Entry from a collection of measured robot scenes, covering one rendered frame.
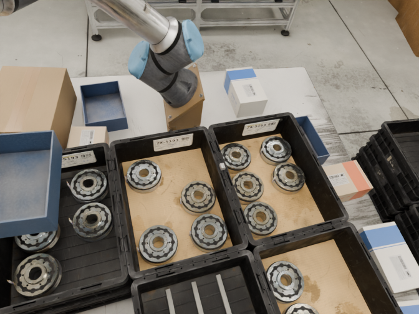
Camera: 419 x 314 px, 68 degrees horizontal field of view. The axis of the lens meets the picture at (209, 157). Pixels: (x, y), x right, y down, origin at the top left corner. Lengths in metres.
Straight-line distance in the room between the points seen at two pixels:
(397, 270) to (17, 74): 1.41
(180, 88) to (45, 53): 1.83
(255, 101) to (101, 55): 1.68
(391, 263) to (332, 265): 0.22
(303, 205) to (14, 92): 1.03
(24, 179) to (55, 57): 2.05
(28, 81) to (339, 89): 2.23
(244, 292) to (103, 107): 0.88
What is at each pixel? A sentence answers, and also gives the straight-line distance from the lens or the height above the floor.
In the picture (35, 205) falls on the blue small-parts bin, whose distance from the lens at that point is 0.73.
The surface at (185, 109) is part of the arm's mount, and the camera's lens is 1.14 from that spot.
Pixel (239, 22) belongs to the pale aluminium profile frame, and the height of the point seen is 0.14.
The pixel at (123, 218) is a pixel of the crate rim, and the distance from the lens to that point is 0.83.
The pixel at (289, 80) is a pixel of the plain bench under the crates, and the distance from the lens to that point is 1.56.
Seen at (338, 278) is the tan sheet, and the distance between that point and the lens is 0.99.
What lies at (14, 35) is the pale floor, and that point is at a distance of 3.07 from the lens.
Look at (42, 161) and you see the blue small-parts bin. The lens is 0.78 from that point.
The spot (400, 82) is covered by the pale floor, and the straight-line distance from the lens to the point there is 3.17.
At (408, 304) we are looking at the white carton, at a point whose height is 0.79.
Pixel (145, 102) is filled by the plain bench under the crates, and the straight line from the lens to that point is 1.35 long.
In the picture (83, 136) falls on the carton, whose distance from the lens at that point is 1.18.
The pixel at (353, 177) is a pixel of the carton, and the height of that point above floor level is 0.77.
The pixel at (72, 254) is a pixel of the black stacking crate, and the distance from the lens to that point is 0.93.
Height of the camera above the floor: 1.69
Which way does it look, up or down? 56 degrees down
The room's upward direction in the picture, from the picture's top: 11 degrees clockwise
